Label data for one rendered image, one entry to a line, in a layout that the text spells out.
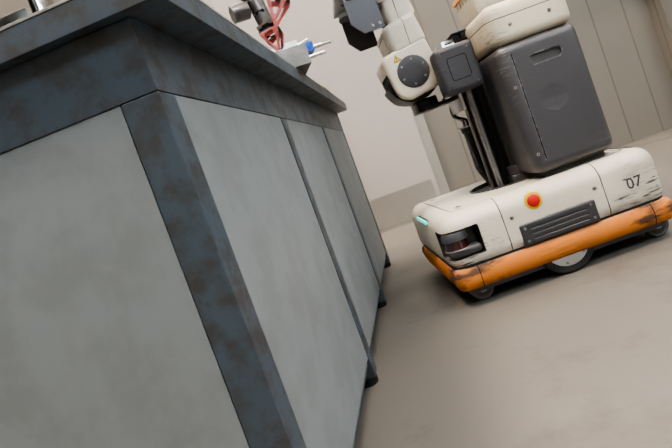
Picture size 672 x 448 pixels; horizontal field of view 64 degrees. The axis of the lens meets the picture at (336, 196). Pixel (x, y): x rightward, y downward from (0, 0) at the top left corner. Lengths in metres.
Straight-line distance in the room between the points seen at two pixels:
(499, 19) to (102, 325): 1.35
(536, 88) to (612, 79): 2.52
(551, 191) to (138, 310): 1.25
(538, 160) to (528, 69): 0.27
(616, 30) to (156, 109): 3.83
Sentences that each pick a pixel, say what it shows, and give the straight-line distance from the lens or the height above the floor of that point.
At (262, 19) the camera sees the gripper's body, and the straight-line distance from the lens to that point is 1.97.
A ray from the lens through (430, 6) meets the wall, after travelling 3.91.
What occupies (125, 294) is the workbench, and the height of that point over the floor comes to 0.46.
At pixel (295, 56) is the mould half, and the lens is 1.46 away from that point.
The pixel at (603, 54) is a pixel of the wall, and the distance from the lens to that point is 4.20.
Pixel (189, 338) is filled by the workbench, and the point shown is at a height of 0.38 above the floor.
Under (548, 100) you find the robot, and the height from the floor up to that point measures 0.49.
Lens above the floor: 0.51
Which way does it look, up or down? 3 degrees down
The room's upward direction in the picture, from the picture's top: 20 degrees counter-clockwise
